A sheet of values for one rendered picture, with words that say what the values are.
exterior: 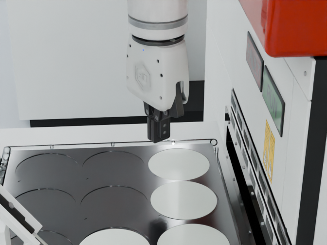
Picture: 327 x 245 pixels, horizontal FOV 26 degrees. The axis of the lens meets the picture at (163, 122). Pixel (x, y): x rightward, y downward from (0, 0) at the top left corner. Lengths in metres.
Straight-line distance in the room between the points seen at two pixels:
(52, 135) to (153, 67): 0.49
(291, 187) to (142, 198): 0.30
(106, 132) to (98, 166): 0.27
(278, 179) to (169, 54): 0.22
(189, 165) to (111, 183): 0.14
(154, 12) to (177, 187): 0.30
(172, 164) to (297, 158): 0.38
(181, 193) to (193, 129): 0.36
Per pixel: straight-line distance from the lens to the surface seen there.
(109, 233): 1.02
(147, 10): 0.95
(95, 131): 1.44
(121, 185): 1.12
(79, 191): 1.11
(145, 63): 1.00
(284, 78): 0.88
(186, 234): 1.02
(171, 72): 0.98
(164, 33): 0.96
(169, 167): 1.16
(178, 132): 1.43
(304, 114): 0.80
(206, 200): 1.08
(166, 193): 1.10
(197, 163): 1.18
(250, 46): 1.08
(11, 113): 3.34
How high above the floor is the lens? 1.51
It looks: 28 degrees down
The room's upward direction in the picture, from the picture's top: straight up
